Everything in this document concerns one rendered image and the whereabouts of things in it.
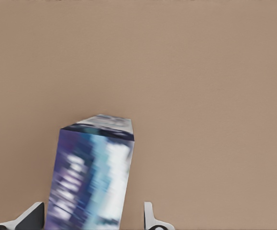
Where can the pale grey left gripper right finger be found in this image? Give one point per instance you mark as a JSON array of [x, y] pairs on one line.
[[149, 216]]

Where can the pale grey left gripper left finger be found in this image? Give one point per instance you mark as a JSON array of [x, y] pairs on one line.
[[25, 218]]

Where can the blue and white printed box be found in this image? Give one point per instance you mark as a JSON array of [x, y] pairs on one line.
[[90, 175]]

